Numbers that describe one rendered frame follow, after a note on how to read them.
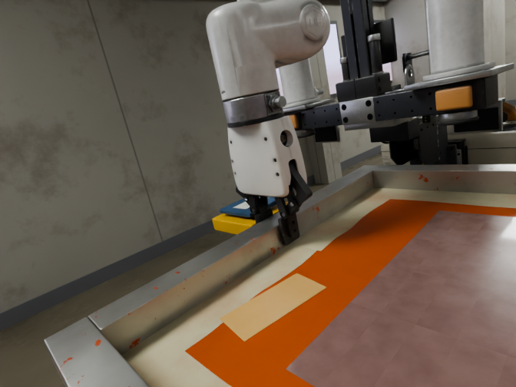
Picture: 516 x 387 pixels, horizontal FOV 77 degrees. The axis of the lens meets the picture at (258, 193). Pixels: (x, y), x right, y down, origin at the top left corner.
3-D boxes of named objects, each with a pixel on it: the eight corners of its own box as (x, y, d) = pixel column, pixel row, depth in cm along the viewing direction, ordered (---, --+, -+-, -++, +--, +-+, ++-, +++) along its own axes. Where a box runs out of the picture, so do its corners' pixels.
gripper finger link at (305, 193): (319, 174, 39) (307, 210, 42) (272, 146, 43) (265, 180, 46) (313, 177, 38) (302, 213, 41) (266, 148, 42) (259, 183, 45)
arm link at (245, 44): (284, 13, 48) (333, -13, 40) (296, 87, 51) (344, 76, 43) (192, 17, 40) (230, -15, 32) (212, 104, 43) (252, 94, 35)
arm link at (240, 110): (300, 85, 40) (303, 108, 41) (252, 97, 47) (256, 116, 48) (258, 93, 36) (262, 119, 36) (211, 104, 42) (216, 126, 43)
